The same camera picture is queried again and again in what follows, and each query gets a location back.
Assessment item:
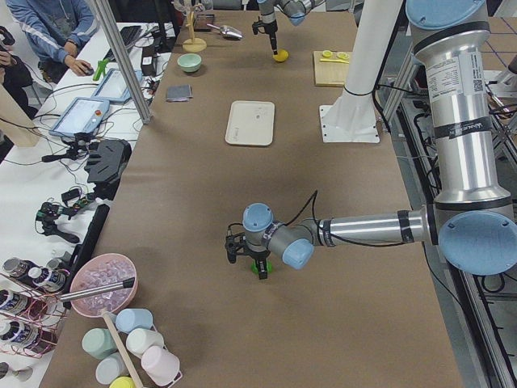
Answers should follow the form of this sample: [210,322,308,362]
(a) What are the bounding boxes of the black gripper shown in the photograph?
[252,18,278,55]
[225,222,270,280]

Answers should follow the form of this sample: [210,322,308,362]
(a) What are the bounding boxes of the yellow lemon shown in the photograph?
[272,49,289,63]

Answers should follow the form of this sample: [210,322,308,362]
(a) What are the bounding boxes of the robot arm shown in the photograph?
[252,0,325,54]
[225,1,516,278]

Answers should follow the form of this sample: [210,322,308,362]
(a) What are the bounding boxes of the black framed tray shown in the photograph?
[194,14,215,32]

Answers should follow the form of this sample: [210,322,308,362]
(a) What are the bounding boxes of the white rabbit tray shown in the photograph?
[225,100,275,146]

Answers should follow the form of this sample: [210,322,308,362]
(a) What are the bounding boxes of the metal scoop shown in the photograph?
[208,23,243,40]

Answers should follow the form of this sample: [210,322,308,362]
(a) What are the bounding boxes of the yellow plastic knife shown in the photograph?
[319,58,350,64]

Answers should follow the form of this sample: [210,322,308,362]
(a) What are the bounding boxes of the wooden cutting board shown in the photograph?
[313,50,351,87]

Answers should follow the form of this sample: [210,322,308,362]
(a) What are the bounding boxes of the wooden mug tree stand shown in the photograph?
[183,6,207,53]

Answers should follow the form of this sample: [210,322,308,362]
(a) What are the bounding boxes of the mint green bowl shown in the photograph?
[177,53,202,73]

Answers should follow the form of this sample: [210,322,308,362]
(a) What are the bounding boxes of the grey folded cloth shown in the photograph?
[166,84,192,102]

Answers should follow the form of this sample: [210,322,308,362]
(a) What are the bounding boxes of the metal tongs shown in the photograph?
[58,277,136,302]

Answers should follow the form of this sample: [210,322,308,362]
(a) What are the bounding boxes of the pink cup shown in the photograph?
[141,345,183,386]

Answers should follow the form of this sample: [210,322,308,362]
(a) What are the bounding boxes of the white cup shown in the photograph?
[125,328,165,359]

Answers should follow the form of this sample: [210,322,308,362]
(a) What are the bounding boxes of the light blue cup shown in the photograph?
[116,308,153,334]

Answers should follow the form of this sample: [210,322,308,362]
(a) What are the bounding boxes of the pink bowl with ice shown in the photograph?
[70,253,138,318]

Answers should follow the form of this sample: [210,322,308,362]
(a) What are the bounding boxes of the blue teach pendant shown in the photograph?
[48,97,110,139]
[91,68,131,104]

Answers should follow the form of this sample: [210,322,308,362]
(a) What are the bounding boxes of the grey blue cup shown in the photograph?
[95,352,129,386]

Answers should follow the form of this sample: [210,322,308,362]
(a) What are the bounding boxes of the yellow cup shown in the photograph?
[109,376,137,388]

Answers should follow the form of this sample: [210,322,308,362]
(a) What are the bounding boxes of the mint green cup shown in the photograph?
[82,328,117,360]

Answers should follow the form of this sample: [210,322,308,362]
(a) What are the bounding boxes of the black device holder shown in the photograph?
[84,139,132,202]

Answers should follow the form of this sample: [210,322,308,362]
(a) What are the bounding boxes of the seated person in blue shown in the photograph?
[6,0,98,83]

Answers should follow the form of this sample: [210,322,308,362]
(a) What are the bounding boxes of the aluminium frame post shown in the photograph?
[93,0,151,124]

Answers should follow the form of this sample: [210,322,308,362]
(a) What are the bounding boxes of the copper wire bottle rack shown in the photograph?
[1,274,67,359]

